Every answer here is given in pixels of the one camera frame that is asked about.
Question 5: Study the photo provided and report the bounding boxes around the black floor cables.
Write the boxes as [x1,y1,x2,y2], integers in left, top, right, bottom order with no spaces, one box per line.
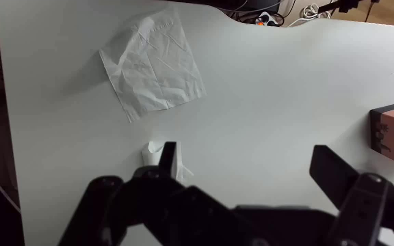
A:
[215,0,298,25]

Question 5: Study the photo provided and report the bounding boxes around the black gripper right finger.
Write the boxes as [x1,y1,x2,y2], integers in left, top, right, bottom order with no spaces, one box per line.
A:
[309,144,394,246]

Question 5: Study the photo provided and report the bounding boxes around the small crumpled white tissue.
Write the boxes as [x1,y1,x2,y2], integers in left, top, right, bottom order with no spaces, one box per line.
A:
[141,141,164,167]

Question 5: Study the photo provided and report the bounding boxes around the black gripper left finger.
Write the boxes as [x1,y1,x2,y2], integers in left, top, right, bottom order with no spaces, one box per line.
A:
[57,141,253,246]

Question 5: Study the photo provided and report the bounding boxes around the white power plug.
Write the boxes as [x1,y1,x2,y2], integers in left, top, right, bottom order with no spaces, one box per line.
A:
[256,10,286,28]

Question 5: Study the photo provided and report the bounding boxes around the crumpled clear plastic bag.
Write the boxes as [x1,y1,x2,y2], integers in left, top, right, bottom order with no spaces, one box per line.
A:
[97,10,206,123]

